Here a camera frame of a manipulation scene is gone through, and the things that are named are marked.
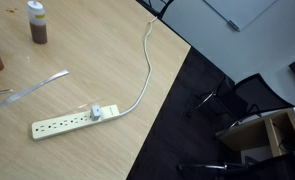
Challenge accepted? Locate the wooden shelf cabinet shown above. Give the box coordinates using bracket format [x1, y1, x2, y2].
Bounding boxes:
[214, 107, 295, 158]

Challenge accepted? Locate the grey whiteboard eraser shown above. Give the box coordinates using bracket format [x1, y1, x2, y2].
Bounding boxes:
[227, 19, 241, 32]

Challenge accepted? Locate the brown sauce squeeze bottle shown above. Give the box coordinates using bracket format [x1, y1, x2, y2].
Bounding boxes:
[26, 0, 49, 45]

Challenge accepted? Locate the white whiteboard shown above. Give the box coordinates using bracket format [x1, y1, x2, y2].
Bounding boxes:
[202, 0, 278, 32]

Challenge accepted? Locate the white charger plug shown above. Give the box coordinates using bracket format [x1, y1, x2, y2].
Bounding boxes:
[89, 104, 102, 122]

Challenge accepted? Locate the white power strip cable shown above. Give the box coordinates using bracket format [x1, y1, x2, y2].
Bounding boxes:
[118, 15, 159, 118]

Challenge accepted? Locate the black office chair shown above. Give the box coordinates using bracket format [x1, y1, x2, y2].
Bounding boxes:
[186, 72, 295, 130]
[135, 0, 175, 20]

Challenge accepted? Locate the silver butter knife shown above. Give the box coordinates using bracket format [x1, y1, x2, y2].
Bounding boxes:
[0, 68, 70, 109]

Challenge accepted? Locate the cream power strip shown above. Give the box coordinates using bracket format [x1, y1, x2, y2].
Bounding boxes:
[30, 103, 121, 141]

